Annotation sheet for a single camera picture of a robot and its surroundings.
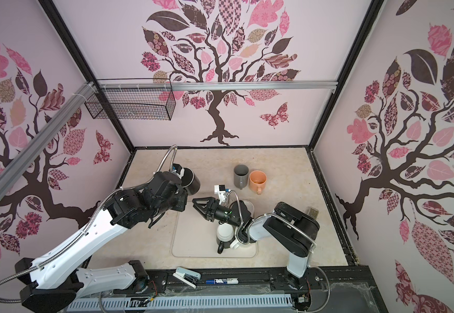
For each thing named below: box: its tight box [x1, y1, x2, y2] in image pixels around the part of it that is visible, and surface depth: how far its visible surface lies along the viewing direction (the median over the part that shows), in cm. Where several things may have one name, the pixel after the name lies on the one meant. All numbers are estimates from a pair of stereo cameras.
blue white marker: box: [205, 277, 239, 285], surface depth 74 cm
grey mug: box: [233, 164, 250, 190], surface depth 98 cm
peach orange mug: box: [249, 169, 267, 195], surface depth 97 cm
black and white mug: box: [216, 222, 235, 255], surface depth 79 cm
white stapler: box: [172, 266, 202, 289], surface depth 75 cm
